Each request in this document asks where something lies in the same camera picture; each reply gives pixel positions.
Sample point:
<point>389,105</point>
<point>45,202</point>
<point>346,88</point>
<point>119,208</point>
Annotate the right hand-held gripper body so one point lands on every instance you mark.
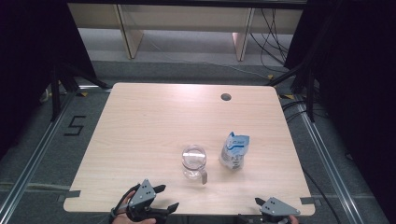
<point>275,209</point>

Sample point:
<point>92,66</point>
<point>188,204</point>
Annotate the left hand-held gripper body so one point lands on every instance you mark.
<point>142,194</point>

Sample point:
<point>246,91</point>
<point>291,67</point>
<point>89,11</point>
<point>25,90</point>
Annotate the clear glass jar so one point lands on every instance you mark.
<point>193,172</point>

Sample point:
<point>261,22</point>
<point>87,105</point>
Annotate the blue and white plastic bag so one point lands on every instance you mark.
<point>234,152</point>

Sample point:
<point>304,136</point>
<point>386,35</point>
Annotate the person's right hand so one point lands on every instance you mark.
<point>290,220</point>

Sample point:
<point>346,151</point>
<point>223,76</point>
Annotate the person's left hand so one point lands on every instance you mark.
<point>123,219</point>

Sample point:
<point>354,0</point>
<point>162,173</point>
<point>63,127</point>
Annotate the grey tape strip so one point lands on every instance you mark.
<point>309,200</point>
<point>72,194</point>

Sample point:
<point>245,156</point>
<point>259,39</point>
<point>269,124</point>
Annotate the yellow and black tape piece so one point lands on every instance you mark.
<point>82,94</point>
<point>287,96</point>

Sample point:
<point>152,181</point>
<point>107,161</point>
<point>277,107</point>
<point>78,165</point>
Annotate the black metal stand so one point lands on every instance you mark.
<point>56,93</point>
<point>309,93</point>

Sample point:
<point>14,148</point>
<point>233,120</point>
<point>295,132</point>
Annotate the black curtain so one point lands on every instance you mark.
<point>31,62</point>
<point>358,93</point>

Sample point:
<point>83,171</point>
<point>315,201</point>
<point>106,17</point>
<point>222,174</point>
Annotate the light wooden shelf unit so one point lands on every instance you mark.
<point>186,17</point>

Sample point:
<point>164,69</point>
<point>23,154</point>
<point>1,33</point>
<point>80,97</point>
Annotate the metal floor rail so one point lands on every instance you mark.
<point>34,157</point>
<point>330,161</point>

